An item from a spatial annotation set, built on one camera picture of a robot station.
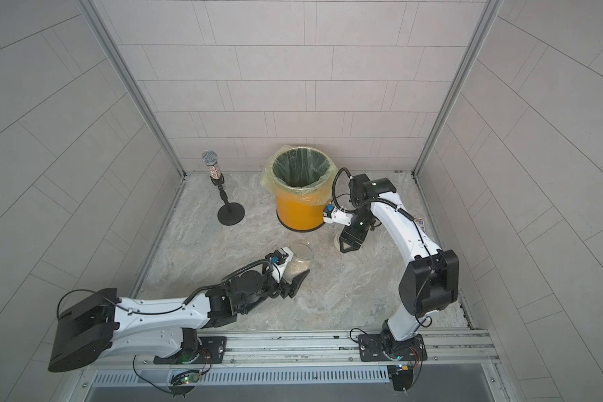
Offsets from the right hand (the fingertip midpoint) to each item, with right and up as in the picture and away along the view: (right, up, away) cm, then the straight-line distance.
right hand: (348, 236), depth 80 cm
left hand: (-14, -7, -7) cm, 17 cm away
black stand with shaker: (-45, +5, +20) cm, 50 cm away
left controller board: (-45, -35, -16) cm, 60 cm away
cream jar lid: (-4, -1, -5) cm, 7 cm away
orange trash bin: (-18, +4, +18) cm, 25 cm away
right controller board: (+13, -36, -12) cm, 40 cm away
